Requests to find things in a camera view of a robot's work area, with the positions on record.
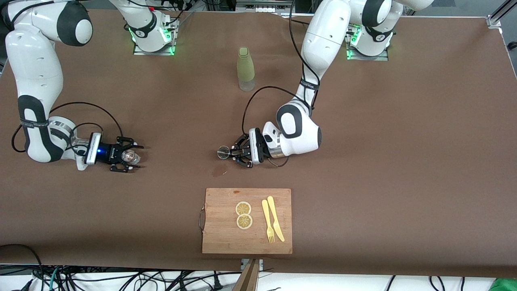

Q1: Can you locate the aluminium profile post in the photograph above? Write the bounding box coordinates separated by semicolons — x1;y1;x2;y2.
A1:
232;259;264;291

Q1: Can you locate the aluminium frame rail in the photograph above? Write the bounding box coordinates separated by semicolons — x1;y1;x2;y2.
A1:
487;0;517;29

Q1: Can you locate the yellow plastic fork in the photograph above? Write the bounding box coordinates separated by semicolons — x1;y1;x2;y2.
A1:
261;199;275;244

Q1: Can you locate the brown table cloth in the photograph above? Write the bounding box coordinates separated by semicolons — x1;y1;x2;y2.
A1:
0;7;517;279

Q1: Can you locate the green cloth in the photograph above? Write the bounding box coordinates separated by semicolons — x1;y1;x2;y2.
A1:
489;278;517;291

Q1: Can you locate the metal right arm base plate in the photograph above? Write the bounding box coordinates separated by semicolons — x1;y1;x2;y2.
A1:
133;18;178;56

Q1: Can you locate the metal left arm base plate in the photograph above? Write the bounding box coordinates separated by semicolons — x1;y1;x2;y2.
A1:
345;22;389;61

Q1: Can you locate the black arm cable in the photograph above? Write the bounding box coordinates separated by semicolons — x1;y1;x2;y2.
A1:
11;101;124;154
242;0;319;140

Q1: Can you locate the yellow plastic knife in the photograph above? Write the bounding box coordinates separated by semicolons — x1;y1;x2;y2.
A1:
267;196;285;243

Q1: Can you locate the small clear glass beaker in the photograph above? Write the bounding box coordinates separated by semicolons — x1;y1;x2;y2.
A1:
121;149;142;165

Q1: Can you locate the green sleeved glass bottle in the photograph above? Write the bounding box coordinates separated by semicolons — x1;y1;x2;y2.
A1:
237;47;256;92

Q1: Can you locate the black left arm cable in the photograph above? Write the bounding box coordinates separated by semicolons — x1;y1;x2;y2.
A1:
242;0;319;140

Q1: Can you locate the wooden cutting board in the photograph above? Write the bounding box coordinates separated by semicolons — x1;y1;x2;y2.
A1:
199;188;293;255

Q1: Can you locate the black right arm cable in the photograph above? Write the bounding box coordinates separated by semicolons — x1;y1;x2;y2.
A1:
11;101;124;154

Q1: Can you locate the thick black floor cable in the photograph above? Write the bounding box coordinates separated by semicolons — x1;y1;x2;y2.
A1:
0;244;45;291

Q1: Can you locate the grey power strip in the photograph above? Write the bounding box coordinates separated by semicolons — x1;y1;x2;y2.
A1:
235;0;296;13

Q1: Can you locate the steel double jigger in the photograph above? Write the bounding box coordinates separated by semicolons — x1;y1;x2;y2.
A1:
217;145;239;160

